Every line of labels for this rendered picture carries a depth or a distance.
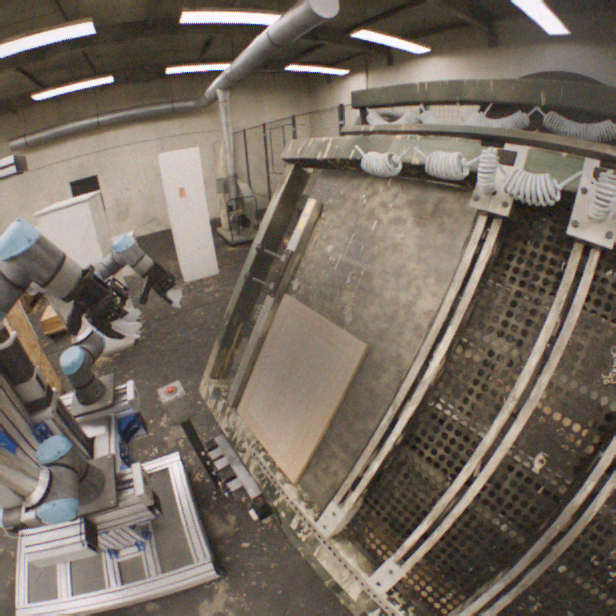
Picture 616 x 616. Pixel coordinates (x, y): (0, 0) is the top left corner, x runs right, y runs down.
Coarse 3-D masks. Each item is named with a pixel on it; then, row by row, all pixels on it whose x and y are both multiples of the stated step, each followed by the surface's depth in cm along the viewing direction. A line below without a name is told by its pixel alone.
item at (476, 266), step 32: (480, 160) 50; (480, 192) 61; (512, 192) 55; (480, 224) 63; (480, 256) 62; (480, 288) 65; (448, 320) 68; (448, 352) 66; (416, 384) 71; (416, 416) 70; (384, 448) 70; (352, 480) 74; (352, 512) 75
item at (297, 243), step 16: (304, 208) 115; (320, 208) 114; (304, 224) 114; (304, 240) 116; (288, 272) 117; (272, 304) 119; (272, 320) 122; (256, 336) 121; (256, 352) 123; (240, 368) 125; (240, 384) 124; (240, 400) 128
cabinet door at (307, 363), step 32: (288, 320) 113; (320, 320) 101; (288, 352) 110; (320, 352) 99; (352, 352) 90; (256, 384) 119; (288, 384) 107; (320, 384) 96; (256, 416) 116; (288, 416) 104; (320, 416) 93; (288, 448) 100
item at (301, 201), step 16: (512, 256) 66; (544, 256) 60; (496, 272) 72; (528, 272) 62; (560, 272) 56; (592, 288) 50; (608, 304) 47; (400, 480) 75; (416, 496) 71; (464, 512) 60; (512, 544) 49; (576, 592) 34
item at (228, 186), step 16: (224, 160) 584; (224, 176) 594; (224, 192) 607; (240, 192) 597; (224, 208) 639; (240, 208) 654; (256, 208) 583; (224, 224) 653; (240, 224) 593; (240, 240) 594
